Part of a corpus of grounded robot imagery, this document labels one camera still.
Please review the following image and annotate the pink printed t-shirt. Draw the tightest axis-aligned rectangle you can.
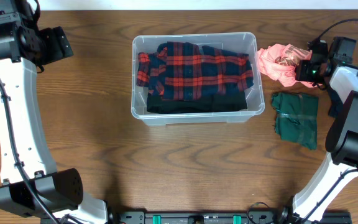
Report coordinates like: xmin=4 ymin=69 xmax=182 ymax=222
xmin=257 ymin=44 xmax=313 ymax=88

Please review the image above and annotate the red navy plaid shirt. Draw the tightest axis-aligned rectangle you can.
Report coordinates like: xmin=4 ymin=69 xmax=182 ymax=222
xmin=136 ymin=42 xmax=254 ymax=101

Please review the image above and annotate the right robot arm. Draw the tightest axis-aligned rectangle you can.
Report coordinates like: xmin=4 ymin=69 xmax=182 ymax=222
xmin=277 ymin=37 xmax=358 ymax=223

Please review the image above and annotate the dark green garment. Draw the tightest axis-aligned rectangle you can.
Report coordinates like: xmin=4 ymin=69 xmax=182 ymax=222
xmin=272 ymin=92 xmax=319 ymax=150

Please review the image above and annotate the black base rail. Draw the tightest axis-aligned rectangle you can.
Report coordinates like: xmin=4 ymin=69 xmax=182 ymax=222
xmin=40 ymin=210 xmax=352 ymax=224

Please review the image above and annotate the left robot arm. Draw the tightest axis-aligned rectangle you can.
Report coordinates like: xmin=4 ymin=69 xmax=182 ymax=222
xmin=0 ymin=0 xmax=110 ymax=223

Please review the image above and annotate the black garment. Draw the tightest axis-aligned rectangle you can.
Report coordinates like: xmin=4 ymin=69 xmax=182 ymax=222
xmin=146 ymin=92 xmax=247 ymax=114

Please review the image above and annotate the clear plastic storage bin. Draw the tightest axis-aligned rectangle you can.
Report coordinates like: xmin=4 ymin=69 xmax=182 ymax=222
xmin=131 ymin=32 xmax=265 ymax=126

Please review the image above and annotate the left black cable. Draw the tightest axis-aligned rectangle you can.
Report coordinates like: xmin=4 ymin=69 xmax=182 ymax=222
xmin=0 ymin=60 xmax=62 ymax=224

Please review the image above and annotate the dark navy garment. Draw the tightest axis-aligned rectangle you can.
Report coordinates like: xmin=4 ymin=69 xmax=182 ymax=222
xmin=326 ymin=67 xmax=358 ymax=119

